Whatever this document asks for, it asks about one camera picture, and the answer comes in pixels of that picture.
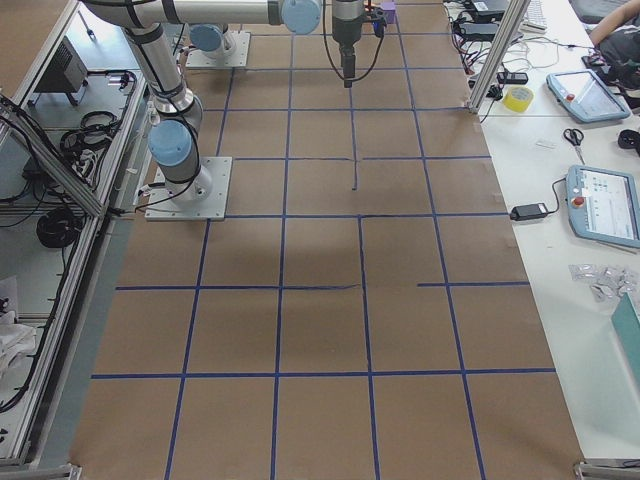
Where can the black power adapter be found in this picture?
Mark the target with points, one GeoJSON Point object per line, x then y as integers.
{"type": "Point", "coordinates": [528, 212]}

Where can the teach pendant near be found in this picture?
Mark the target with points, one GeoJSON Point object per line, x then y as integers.
{"type": "Point", "coordinates": [603, 205]}

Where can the teach pendant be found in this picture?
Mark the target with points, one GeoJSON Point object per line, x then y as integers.
{"type": "Point", "coordinates": [603, 205]}
{"type": "Point", "coordinates": [586, 97]}

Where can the aluminium frame post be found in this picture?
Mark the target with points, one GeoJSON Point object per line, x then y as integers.
{"type": "Point", "coordinates": [503, 38]}

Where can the yellow tape roll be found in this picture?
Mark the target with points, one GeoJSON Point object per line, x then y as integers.
{"type": "Point", "coordinates": [518, 98]}

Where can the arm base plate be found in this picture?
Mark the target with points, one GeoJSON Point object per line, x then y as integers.
{"type": "Point", "coordinates": [206, 198]}
{"type": "Point", "coordinates": [213, 49]}

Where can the teach pendant far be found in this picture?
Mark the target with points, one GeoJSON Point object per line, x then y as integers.
{"type": "Point", "coordinates": [586, 97]}

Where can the black scissors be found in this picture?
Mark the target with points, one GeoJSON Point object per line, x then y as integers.
{"type": "Point", "coordinates": [575, 137]}

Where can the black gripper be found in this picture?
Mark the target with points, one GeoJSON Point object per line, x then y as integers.
{"type": "Point", "coordinates": [346, 31]}

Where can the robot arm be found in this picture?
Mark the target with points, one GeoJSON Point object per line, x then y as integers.
{"type": "Point", "coordinates": [173, 141]}

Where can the purple foam block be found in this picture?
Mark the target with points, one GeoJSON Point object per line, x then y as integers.
{"type": "Point", "coordinates": [389, 11]}

